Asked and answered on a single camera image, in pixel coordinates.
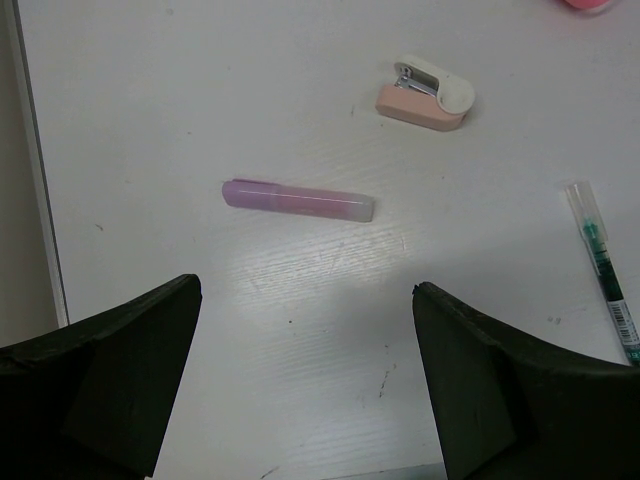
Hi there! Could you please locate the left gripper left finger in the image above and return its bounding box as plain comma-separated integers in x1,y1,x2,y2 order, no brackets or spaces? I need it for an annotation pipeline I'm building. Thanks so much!
1,274,201,479

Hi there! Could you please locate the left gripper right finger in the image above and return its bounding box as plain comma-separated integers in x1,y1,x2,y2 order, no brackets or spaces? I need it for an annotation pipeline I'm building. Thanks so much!
412,282,639,479

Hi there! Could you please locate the green gel pen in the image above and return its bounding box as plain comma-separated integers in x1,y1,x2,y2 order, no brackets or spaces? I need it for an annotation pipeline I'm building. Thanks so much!
565,182,639,367

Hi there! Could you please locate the pink glue bottle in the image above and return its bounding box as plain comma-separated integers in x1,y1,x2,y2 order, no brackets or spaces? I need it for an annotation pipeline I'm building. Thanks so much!
565,0,611,10

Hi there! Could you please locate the purple pink highlighter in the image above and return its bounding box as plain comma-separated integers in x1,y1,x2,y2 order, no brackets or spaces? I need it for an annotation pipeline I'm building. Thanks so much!
221,179,375,223

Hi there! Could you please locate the pink white mini stapler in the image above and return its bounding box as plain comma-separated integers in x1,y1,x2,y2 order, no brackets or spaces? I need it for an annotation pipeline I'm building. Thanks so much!
375,54,476,132

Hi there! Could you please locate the aluminium frame rail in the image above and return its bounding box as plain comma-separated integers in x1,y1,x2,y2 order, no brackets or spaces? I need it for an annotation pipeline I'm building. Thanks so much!
1,1,69,328

